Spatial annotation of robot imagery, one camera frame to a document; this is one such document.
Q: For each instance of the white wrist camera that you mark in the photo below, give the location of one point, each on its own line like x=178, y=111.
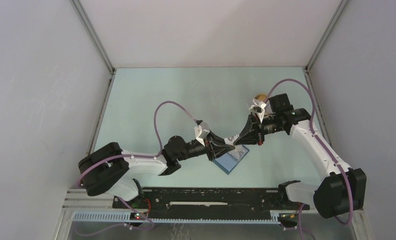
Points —
x=201, y=131
x=258, y=109

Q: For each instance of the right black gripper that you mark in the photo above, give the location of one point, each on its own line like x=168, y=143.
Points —
x=253, y=131

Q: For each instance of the beige oval tray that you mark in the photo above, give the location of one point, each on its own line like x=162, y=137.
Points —
x=260, y=98

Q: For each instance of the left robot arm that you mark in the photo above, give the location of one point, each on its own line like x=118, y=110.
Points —
x=109, y=170

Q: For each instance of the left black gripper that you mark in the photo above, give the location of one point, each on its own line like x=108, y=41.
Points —
x=210, y=148

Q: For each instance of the white card with stripe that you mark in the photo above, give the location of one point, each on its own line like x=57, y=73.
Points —
x=239, y=153

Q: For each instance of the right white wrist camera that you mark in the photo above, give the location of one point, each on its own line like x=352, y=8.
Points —
x=258, y=109

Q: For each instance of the grey cable duct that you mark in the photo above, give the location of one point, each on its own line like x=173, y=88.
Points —
x=130, y=217

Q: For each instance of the silver VIP card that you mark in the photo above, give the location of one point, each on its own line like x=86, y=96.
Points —
x=231, y=139

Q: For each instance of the blue card holder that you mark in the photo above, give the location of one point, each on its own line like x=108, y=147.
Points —
x=226, y=163

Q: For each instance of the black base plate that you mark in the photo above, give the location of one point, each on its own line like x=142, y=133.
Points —
x=214, y=203

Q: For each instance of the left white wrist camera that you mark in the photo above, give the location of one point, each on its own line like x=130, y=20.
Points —
x=201, y=131

